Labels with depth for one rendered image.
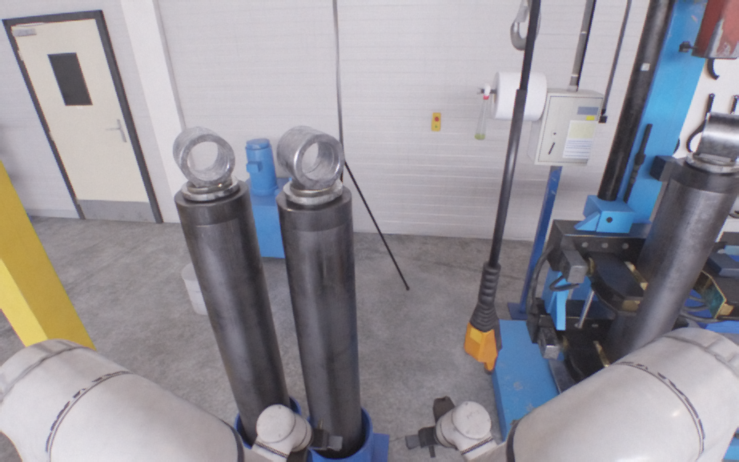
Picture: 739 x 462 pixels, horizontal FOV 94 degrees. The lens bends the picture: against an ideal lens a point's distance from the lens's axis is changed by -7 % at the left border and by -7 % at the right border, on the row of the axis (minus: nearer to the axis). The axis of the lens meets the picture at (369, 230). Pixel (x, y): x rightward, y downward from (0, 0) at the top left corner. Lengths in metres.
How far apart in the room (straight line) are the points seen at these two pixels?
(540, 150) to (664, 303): 1.01
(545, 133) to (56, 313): 2.51
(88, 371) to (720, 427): 0.66
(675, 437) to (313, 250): 0.83
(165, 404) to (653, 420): 0.48
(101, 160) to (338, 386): 3.93
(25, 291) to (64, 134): 3.27
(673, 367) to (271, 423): 0.79
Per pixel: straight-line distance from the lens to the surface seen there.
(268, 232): 3.24
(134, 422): 0.45
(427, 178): 3.56
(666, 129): 2.07
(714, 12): 1.81
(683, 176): 1.67
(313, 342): 1.26
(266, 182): 3.25
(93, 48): 4.44
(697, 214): 1.69
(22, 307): 1.95
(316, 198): 0.99
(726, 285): 2.01
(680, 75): 2.03
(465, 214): 3.73
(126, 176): 4.69
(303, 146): 0.95
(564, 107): 2.30
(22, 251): 1.88
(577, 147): 2.39
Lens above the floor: 1.89
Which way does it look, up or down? 29 degrees down
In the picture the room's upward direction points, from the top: 1 degrees counter-clockwise
